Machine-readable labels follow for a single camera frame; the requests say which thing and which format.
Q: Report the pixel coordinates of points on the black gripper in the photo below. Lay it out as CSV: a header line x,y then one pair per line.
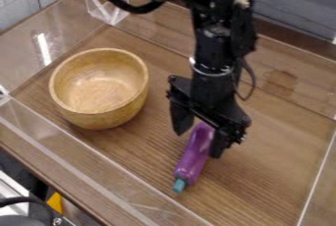
x,y
206,96

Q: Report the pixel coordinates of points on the purple toy eggplant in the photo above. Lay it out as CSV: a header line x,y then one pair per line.
x,y
194,159

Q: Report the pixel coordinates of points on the brown wooden bowl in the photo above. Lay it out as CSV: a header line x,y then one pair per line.
x,y
99,87

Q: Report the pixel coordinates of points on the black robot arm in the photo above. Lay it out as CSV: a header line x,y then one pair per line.
x,y
225,32

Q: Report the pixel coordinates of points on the yellow black device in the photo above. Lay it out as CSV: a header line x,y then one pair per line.
x,y
54,212

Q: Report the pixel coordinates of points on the clear acrylic tray wall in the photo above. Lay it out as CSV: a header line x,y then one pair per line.
x,y
95,182

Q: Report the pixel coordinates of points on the clear acrylic corner bracket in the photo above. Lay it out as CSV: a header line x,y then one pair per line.
x,y
106,12

